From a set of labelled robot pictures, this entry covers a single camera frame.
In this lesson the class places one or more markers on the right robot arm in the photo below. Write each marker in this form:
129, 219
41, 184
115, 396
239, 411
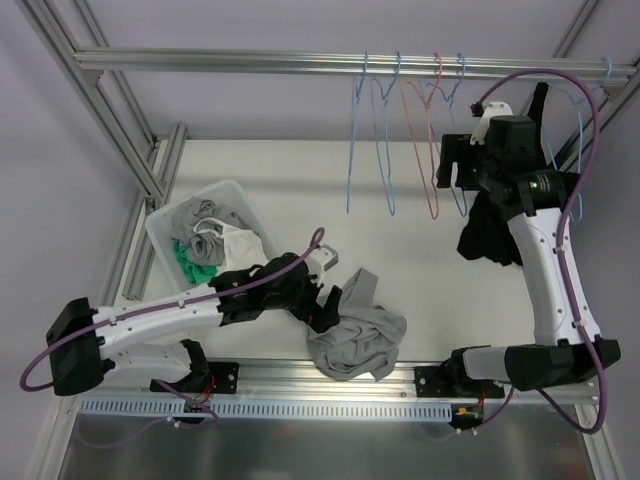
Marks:
518, 218

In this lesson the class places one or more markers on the blue hanger with black top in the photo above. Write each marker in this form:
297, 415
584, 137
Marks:
449, 99

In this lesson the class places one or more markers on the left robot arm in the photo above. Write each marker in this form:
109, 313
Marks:
86, 344

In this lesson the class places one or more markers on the white slotted cable duct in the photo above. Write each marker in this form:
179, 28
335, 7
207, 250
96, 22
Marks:
152, 406

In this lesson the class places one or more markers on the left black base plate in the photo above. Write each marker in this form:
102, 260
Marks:
209, 378

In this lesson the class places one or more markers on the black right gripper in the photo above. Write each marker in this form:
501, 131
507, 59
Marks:
447, 161

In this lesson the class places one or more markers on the green tank top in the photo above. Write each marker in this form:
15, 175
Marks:
195, 274

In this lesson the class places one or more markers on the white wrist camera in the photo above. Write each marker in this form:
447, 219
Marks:
490, 110
320, 261

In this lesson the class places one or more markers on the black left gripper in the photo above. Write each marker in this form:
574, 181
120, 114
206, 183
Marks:
315, 304

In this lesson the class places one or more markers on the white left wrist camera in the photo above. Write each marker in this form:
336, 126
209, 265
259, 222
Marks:
320, 261

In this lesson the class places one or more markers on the white plastic basket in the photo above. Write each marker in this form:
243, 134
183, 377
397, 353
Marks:
228, 192

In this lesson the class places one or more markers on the aluminium frame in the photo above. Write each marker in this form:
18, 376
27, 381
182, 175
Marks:
481, 309

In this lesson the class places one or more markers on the blue wire hanger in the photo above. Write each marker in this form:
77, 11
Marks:
379, 98
357, 85

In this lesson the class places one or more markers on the grey tank top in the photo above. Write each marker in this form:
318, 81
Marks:
202, 249
367, 338

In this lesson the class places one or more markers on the white tank top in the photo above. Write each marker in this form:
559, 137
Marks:
242, 248

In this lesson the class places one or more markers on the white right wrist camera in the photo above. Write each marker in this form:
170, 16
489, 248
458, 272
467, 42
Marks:
490, 110

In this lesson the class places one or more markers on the black tank top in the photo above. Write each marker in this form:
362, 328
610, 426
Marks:
517, 179

